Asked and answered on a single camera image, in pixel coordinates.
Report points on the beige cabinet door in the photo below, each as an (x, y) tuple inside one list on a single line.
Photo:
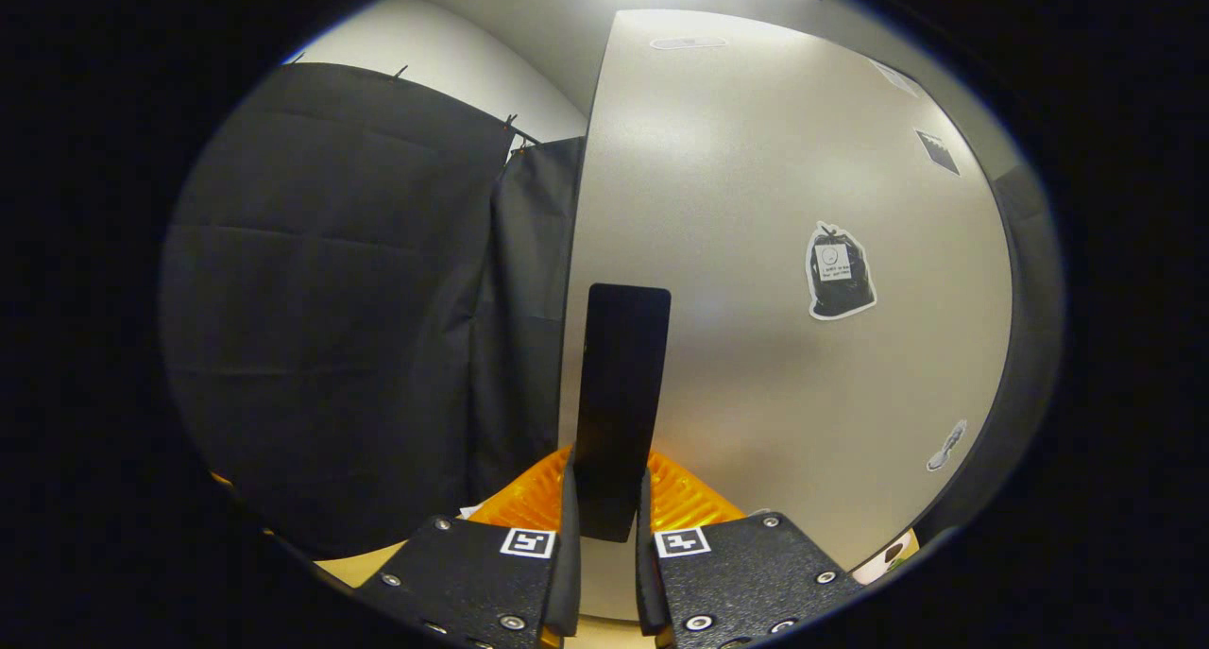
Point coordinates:
[(756, 394)]

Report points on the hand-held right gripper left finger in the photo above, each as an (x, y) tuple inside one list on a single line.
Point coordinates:
[(567, 573)]

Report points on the black backdrop cloth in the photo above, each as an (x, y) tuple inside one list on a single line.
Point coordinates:
[(331, 299)]

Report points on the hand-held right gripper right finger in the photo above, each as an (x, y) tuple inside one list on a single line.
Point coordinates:
[(652, 583)]

